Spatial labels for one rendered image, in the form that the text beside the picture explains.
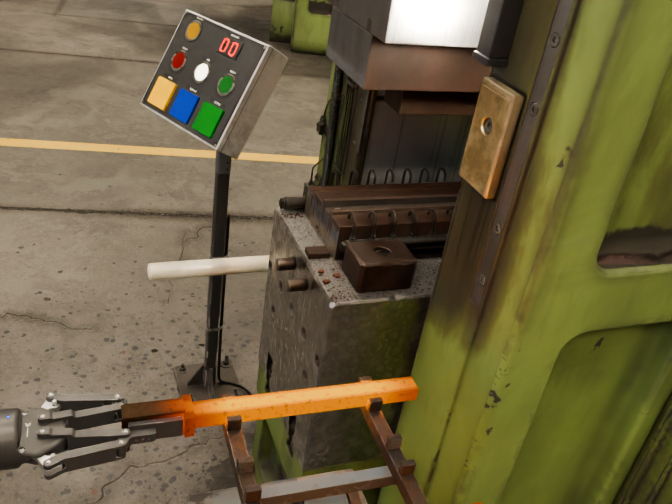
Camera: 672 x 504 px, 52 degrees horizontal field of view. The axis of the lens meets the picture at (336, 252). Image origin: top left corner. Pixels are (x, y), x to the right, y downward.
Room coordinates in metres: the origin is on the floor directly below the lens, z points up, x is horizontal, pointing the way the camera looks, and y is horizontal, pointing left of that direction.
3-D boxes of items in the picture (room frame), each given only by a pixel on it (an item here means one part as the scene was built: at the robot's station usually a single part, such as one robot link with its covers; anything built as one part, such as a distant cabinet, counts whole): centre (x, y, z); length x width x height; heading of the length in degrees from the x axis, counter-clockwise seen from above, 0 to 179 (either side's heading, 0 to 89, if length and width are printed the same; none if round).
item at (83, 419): (0.64, 0.29, 0.94); 0.11 x 0.01 x 0.04; 121
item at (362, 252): (1.14, -0.09, 0.95); 0.12 x 0.08 x 0.06; 115
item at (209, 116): (1.59, 0.36, 1.01); 0.07 x 0.05 x 0.07; 50
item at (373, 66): (1.37, -0.15, 1.32); 0.42 x 0.20 x 0.10; 115
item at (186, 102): (1.65, 0.44, 1.01); 0.07 x 0.05 x 0.07; 50
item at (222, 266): (1.55, 0.27, 0.62); 0.44 x 0.05 x 0.05; 115
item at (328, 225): (1.37, -0.15, 0.96); 0.42 x 0.20 x 0.09; 115
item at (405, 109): (1.36, -0.19, 1.24); 0.30 x 0.07 x 0.06; 115
